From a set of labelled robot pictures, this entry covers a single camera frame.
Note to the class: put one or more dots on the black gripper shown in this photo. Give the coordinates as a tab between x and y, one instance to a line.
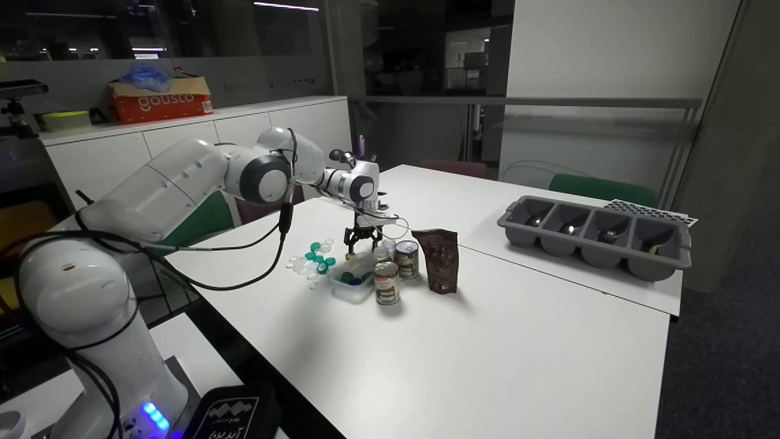
365	227

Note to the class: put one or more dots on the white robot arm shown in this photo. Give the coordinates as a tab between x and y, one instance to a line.
77	290

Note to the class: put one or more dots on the clear plastic container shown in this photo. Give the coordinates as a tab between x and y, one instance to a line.
351	278

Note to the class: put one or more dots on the front small tin can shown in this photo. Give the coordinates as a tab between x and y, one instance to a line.
385	284

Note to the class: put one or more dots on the small tin can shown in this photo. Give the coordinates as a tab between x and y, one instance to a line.
385	284
408	256

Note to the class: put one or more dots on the rear small tin can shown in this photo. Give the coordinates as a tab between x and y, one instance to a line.
408	256

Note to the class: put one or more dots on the brown foil pouch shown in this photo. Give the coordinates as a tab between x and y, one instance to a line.
441	259

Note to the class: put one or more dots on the green chair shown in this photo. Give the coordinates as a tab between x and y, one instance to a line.
209	221

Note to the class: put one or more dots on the black control box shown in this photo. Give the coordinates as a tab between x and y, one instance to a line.
234	412

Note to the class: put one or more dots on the orange box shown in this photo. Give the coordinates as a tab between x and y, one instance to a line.
182	98

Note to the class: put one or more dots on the grey cutlery tray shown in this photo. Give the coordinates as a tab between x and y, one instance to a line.
646	242

